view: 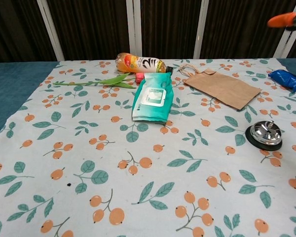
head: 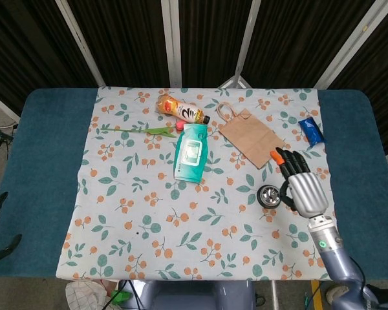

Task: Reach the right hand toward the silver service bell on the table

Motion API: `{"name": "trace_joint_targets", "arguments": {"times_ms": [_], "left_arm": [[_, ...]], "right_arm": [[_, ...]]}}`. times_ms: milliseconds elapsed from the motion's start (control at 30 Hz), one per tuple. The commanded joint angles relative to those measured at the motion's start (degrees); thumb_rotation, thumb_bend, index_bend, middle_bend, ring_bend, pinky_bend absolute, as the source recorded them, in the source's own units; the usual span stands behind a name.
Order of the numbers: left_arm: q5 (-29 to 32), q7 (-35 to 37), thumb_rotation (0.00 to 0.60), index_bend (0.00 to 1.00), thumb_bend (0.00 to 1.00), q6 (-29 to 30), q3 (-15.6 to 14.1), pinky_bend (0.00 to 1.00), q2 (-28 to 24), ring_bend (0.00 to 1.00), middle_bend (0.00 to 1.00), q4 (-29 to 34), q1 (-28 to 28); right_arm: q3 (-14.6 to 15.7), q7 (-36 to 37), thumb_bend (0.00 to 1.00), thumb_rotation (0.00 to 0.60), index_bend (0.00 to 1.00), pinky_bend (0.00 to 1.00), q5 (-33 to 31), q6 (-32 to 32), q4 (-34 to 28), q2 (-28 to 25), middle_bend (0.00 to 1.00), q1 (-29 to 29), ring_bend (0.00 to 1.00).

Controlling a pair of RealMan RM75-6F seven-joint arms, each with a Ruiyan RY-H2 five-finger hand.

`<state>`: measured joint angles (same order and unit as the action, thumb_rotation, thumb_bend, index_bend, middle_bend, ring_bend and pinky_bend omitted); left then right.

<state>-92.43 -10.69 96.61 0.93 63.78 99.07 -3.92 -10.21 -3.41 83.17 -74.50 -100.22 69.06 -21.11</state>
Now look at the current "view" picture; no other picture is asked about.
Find blue snack packet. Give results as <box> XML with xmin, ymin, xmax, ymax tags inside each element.
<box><xmin>267</xmin><ymin>69</ymin><xmax>296</xmax><ymax>94</ymax></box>

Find artificial tulip green stem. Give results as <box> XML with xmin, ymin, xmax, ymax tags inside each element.
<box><xmin>53</xmin><ymin>73</ymin><xmax>145</xmax><ymax>89</ymax></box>

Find orange juice plastic bottle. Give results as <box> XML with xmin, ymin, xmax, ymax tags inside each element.
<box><xmin>115</xmin><ymin>52</ymin><xmax>174</xmax><ymax>74</ymax></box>

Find brown paper gift bag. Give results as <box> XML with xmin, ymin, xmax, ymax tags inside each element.
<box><xmin>179</xmin><ymin>63</ymin><xmax>263</xmax><ymax>111</ymax></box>

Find white partition frame post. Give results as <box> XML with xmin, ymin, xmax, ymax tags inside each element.
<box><xmin>272</xmin><ymin>0</ymin><xmax>296</xmax><ymax>59</ymax></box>
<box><xmin>37</xmin><ymin>0</ymin><xmax>65</xmax><ymax>61</ymax></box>
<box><xmin>193</xmin><ymin>0</ymin><xmax>211</xmax><ymax>60</ymax></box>
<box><xmin>126</xmin><ymin>0</ymin><xmax>142</xmax><ymax>60</ymax></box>

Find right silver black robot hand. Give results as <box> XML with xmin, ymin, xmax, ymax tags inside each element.
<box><xmin>266</xmin><ymin>11</ymin><xmax>296</xmax><ymax>32</ymax></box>

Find teal wet wipes pack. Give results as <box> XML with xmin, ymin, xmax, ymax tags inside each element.
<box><xmin>132</xmin><ymin>72</ymin><xmax>176</xmax><ymax>125</ymax></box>

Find chrome desk bell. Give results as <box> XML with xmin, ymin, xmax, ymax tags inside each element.
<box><xmin>245</xmin><ymin>120</ymin><xmax>284</xmax><ymax>151</ymax></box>

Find floral fruit print tablecloth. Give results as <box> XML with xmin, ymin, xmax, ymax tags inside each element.
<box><xmin>0</xmin><ymin>58</ymin><xmax>296</xmax><ymax>237</ymax></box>

